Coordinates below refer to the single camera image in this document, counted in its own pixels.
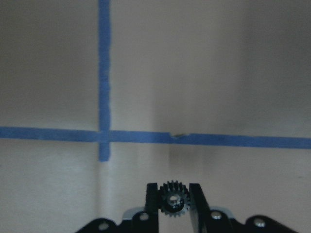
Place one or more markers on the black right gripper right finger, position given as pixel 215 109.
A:
pixel 199 208

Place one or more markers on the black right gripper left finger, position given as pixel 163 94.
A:
pixel 152 207

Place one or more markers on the black bearing gear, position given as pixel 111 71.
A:
pixel 174 198

